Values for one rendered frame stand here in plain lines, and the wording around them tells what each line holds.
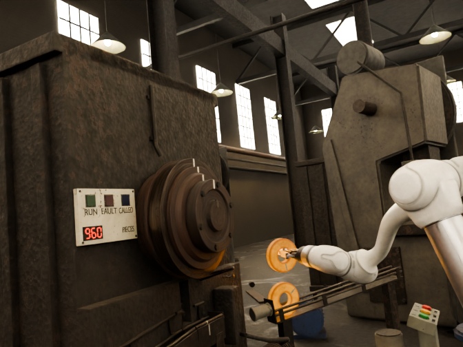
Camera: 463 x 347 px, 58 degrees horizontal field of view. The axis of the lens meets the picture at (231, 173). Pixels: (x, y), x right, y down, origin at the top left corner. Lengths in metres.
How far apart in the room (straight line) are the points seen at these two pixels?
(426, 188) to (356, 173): 3.04
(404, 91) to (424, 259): 1.48
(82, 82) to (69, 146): 0.24
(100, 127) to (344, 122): 3.09
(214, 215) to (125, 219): 0.33
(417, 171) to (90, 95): 1.07
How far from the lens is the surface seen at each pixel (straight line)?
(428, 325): 2.03
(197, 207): 1.51
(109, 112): 1.59
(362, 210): 4.18
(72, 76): 1.52
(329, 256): 1.64
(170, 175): 1.55
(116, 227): 1.51
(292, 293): 2.03
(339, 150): 4.29
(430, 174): 1.20
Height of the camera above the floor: 1.11
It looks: 6 degrees up
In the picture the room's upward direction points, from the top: 5 degrees counter-clockwise
